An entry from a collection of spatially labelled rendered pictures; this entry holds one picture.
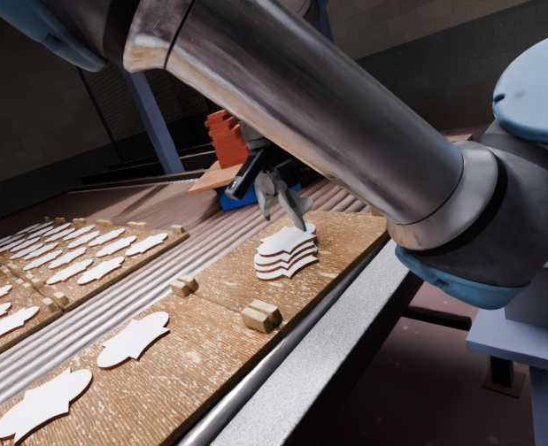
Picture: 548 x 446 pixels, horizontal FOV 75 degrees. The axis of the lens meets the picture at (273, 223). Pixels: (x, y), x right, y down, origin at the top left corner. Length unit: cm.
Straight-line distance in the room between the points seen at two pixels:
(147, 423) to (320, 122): 45
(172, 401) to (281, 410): 16
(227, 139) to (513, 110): 118
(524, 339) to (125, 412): 56
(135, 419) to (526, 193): 53
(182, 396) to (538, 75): 55
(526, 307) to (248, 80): 50
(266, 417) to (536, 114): 43
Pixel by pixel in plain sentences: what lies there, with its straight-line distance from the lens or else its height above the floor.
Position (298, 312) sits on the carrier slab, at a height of 93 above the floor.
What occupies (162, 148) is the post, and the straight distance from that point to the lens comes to 256.
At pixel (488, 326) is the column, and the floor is 87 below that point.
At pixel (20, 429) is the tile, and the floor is 94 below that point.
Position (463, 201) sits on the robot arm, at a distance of 33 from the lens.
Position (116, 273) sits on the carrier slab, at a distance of 113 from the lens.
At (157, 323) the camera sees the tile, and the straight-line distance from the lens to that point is 74.
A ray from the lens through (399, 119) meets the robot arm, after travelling 29.
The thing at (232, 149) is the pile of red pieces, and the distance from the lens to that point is 145.
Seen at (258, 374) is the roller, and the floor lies 92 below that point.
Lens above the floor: 128
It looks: 20 degrees down
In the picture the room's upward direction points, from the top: 19 degrees counter-clockwise
